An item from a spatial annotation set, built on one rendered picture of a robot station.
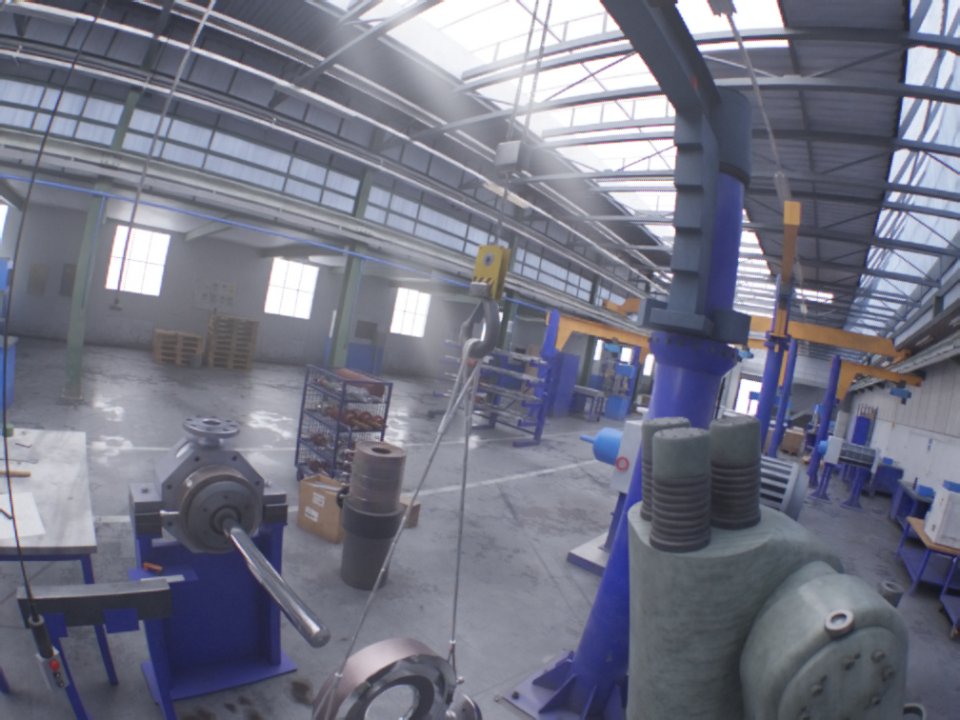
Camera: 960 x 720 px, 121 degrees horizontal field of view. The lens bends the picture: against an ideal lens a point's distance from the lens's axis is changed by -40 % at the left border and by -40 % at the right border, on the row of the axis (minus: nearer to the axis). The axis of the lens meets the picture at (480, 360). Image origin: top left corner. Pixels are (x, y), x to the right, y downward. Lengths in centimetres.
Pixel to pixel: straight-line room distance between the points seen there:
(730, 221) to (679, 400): 86
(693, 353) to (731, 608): 151
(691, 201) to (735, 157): 48
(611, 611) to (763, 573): 180
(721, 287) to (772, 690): 181
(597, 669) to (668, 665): 192
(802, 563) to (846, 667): 20
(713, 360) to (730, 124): 116
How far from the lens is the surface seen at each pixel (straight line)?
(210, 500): 189
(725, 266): 218
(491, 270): 84
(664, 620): 66
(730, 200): 228
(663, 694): 74
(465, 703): 144
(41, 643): 138
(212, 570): 241
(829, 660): 59
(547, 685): 294
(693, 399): 209
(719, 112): 244
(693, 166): 198
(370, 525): 322
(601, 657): 257
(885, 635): 63
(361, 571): 345
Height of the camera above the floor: 198
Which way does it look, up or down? 3 degrees down
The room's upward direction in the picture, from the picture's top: 11 degrees clockwise
